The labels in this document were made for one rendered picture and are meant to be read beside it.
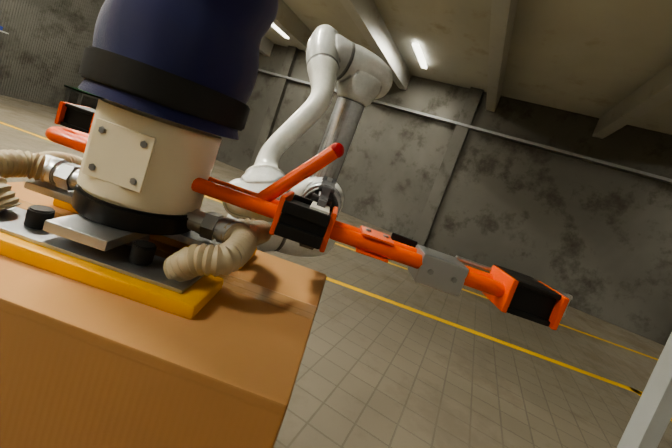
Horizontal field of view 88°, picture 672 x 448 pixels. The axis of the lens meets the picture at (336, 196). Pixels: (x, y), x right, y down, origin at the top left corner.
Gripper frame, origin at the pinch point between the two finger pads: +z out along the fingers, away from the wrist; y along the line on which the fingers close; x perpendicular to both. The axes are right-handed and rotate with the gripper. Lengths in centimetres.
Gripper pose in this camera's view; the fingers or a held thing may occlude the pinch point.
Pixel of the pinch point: (315, 222)
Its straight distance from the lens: 54.0
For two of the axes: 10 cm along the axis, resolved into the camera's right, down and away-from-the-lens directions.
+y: -3.3, 9.4, 1.0
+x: -9.4, -3.3, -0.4
